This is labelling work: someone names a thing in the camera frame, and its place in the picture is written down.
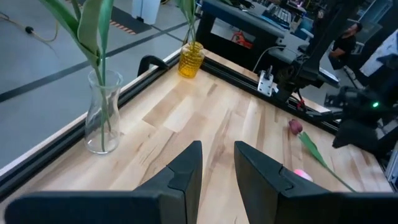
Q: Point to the black table edge rail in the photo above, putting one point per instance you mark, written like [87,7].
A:
[46,153]

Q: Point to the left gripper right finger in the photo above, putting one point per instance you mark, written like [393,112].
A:
[264,193]

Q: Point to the black workbench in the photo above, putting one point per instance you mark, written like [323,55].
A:
[236,18]

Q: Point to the person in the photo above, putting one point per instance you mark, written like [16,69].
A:
[343,46]

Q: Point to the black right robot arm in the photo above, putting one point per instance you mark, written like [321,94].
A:
[311,74]

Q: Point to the white cloth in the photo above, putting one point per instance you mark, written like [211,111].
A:
[385,49]

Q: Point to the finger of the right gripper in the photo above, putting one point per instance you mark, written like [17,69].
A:
[357,137]

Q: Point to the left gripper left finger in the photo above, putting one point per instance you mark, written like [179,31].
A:
[174,193]

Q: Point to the black floor mat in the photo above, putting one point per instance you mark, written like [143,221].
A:
[124,18]

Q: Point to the grey keyboard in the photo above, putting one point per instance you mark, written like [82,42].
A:
[278,15]

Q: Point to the white metal bracket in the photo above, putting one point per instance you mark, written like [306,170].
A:
[265,84]

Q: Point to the clear glass vase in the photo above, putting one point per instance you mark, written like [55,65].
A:
[93,137]

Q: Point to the yellow glass vase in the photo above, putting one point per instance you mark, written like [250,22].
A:
[189,65]

